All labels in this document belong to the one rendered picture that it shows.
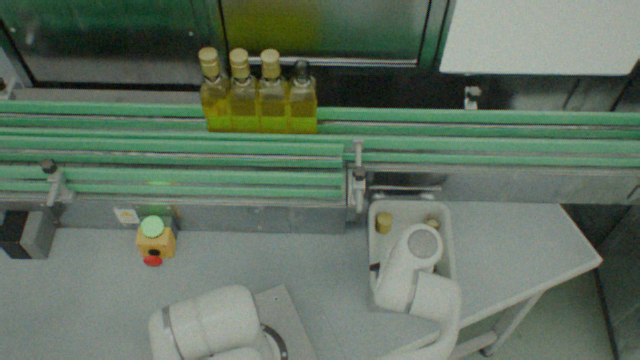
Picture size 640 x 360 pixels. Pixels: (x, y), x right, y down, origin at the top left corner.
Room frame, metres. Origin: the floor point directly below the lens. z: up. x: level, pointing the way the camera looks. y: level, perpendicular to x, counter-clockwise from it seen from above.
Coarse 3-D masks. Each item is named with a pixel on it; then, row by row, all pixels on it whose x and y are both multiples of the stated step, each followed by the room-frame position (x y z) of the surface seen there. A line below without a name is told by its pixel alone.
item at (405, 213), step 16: (384, 208) 0.68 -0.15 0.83; (400, 208) 0.68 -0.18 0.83; (416, 208) 0.68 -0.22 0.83; (432, 208) 0.68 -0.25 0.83; (400, 224) 0.67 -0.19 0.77; (448, 224) 0.63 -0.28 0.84; (384, 240) 0.63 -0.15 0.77; (448, 240) 0.59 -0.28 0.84; (448, 256) 0.56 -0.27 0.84; (448, 272) 0.53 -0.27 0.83
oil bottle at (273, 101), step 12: (264, 84) 0.80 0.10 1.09; (264, 96) 0.78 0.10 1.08; (276, 96) 0.78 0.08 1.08; (264, 108) 0.78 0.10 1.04; (276, 108) 0.78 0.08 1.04; (288, 108) 0.81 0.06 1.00; (264, 120) 0.78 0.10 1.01; (276, 120) 0.78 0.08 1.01; (288, 120) 0.80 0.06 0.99; (264, 132) 0.78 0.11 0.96; (276, 132) 0.78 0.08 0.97; (288, 132) 0.79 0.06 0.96
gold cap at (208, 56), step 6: (204, 48) 0.83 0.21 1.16; (210, 48) 0.83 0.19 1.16; (204, 54) 0.81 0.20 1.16; (210, 54) 0.81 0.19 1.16; (216, 54) 0.81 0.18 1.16; (204, 60) 0.80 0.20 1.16; (210, 60) 0.80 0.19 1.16; (216, 60) 0.81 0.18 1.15; (204, 66) 0.80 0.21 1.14; (210, 66) 0.80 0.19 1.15; (216, 66) 0.80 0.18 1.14; (204, 72) 0.80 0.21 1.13; (210, 72) 0.80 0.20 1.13; (216, 72) 0.80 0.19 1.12
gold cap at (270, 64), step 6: (264, 54) 0.81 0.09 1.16; (270, 54) 0.81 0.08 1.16; (276, 54) 0.81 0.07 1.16; (264, 60) 0.80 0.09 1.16; (270, 60) 0.80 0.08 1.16; (276, 60) 0.80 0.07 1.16; (264, 66) 0.80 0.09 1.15; (270, 66) 0.79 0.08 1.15; (276, 66) 0.80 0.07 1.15; (264, 72) 0.80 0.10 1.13; (270, 72) 0.79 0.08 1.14; (276, 72) 0.80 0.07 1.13; (270, 78) 0.79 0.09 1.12
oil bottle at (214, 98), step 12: (204, 84) 0.80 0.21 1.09; (216, 84) 0.80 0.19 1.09; (228, 84) 0.82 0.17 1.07; (204, 96) 0.79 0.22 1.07; (216, 96) 0.79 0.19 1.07; (228, 96) 0.79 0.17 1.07; (204, 108) 0.79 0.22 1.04; (216, 108) 0.79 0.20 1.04; (228, 108) 0.79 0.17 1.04; (216, 120) 0.79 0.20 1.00; (228, 120) 0.79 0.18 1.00; (228, 132) 0.79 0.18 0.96
